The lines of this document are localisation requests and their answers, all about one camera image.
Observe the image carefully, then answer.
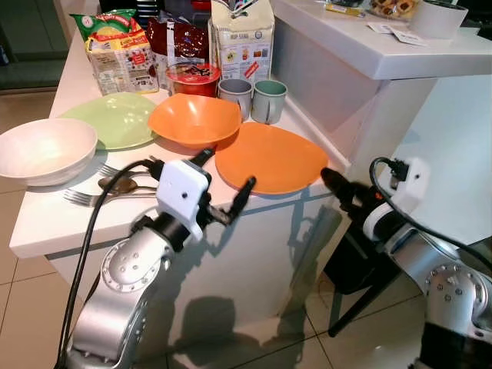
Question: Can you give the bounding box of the black chair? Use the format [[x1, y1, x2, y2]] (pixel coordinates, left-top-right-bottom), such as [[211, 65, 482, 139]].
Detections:
[[323, 223, 416, 339]]

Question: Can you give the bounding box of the dark red food bag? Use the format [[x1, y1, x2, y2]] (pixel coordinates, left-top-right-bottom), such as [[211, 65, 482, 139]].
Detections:
[[146, 15, 211, 74]]

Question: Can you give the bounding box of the green yellow snack bag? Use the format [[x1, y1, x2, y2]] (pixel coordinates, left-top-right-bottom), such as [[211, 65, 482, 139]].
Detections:
[[70, 9, 160, 95]]

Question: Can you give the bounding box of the grey mug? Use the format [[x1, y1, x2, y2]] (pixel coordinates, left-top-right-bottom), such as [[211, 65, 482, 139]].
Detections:
[[218, 78, 254, 122]]

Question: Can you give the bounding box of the orange bowl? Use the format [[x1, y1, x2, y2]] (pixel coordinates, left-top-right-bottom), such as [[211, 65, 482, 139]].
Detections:
[[148, 93, 242, 150]]

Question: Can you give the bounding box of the red instant noodle cup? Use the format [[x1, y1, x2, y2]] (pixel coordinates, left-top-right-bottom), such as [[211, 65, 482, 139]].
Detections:
[[165, 61, 222, 98]]

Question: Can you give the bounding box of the white kitchen counter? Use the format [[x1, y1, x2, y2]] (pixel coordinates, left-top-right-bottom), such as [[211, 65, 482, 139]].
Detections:
[[9, 0, 492, 362]]

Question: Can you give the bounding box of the metal spoon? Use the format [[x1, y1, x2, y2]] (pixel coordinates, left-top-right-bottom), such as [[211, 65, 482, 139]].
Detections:
[[98, 176, 158, 194]]

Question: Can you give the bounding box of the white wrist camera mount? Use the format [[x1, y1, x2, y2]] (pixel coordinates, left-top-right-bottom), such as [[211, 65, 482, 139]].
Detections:
[[156, 159, 213, 244], [361, 158, 431, 241]]

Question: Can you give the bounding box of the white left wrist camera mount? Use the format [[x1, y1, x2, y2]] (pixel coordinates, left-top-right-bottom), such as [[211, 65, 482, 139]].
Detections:
[[156, 159, 213, 244]]

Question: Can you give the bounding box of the light green plate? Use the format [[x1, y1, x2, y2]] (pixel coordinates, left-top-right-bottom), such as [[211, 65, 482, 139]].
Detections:
[[60, 92, 159, 151]]

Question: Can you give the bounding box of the orange plate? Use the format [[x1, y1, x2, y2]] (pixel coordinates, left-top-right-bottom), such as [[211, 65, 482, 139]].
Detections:
[[214, 122, 330, 196]]

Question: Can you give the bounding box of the pale green mug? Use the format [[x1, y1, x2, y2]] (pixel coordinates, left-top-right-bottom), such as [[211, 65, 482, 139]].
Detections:
[[251, 80, 288, 125]]

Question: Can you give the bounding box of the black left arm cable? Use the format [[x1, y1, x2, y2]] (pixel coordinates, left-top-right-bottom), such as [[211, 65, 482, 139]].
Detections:
[[55, 156, 166, 369]]

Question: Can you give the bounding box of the metal fork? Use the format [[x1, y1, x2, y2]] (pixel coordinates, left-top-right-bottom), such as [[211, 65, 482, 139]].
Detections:
[[63, 188, 158, 208], [96, 162, 147, 179]]

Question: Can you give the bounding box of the white round container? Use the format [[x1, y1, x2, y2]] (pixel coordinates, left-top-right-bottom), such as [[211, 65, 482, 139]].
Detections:
[[407, 0, 470, 41]]

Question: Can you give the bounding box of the white printed paper bag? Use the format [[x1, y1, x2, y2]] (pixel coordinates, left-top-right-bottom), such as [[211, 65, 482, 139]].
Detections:
[[209, 0, 276, 84]]

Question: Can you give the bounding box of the clear cookie pack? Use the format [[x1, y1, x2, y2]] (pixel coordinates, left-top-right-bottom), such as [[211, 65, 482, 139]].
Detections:
[[367, 0, 420, 21]]

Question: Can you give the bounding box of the white bowl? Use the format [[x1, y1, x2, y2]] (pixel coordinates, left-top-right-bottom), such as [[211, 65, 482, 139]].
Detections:
[[0, 118, 99, 188]]

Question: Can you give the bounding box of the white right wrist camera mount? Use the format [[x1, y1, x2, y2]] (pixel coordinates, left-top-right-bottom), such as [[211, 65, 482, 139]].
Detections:
[[361, 158, 431, 241]]

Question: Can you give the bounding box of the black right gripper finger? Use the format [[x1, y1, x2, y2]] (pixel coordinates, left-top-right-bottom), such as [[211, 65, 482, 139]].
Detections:
[[321, 168, 356, 202]]

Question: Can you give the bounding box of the yellow flat packet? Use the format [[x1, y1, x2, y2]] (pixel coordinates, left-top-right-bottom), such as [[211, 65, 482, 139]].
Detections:
[[324, 2, 367, 18]]

